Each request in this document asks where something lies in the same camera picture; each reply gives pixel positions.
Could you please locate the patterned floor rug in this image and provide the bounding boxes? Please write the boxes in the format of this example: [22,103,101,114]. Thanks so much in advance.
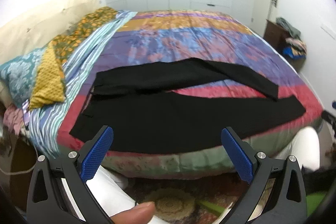
[125,173,248,223]

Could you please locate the blue striped bed sheet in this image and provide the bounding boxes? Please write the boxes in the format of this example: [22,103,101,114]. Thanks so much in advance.
[29,10,137,157]

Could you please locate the person's white trouser leg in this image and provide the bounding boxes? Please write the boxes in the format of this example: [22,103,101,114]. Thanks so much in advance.
[61,166,168,223]

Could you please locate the teal floral pillow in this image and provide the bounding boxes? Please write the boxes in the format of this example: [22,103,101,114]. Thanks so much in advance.
[1,46,46,107]

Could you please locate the multicolour floral bedspread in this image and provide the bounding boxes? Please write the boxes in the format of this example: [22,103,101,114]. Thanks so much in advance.
[56,11,322,180]

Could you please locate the yellow dotted pillow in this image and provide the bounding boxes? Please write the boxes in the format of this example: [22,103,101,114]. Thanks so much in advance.
[29,42,66,111]

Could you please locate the pile of clothes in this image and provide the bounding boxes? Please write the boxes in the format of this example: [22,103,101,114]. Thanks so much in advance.
[276,17,307,60]

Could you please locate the black pants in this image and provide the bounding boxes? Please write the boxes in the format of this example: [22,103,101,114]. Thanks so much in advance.
[71,58,306,155]

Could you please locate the pink crumpled cloth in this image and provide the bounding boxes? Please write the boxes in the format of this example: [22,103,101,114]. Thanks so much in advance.
[3,103,29,137]

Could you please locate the green orange floral cloth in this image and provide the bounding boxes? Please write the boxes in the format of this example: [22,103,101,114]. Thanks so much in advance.
[50,6,117,65]

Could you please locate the person's thumb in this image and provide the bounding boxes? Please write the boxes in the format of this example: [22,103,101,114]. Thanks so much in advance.
[110,202,155,224]

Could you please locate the cream padded headboard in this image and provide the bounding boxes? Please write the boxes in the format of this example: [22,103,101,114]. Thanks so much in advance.
[1,0,102,64]

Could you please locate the dark wooden side cabinet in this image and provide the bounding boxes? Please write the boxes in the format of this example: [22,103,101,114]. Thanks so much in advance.
[263,20,290,54]

